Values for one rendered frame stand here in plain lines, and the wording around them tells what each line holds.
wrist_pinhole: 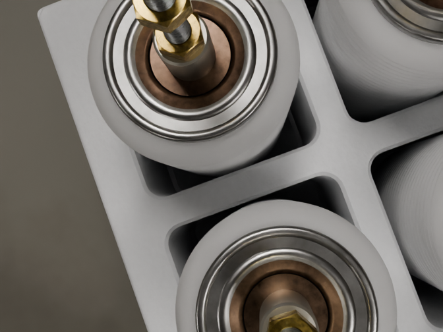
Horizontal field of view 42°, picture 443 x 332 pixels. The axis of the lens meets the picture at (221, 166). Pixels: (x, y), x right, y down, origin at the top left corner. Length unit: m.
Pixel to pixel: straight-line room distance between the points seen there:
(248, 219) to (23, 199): 0.32
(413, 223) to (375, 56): 0.08
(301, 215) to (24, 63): 0.36
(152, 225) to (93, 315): 0.22
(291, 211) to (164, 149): 0.06
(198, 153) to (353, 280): 0.08
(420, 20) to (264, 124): 0.08
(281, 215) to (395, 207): 0.10
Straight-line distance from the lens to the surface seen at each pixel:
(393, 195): 0.34
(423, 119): 0.33
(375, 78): 0.31
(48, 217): 0.53
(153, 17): 0.18
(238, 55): 0.25
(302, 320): 0.21
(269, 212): 0.25
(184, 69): 0.23
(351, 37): 0.28
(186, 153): 0.25
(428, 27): 0.26
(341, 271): 0.25
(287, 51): 0.26
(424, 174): 0.29
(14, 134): 0.55
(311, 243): 0.25
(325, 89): 0.32
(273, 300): 0.23
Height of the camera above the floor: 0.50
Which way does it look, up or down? 85 degrees down
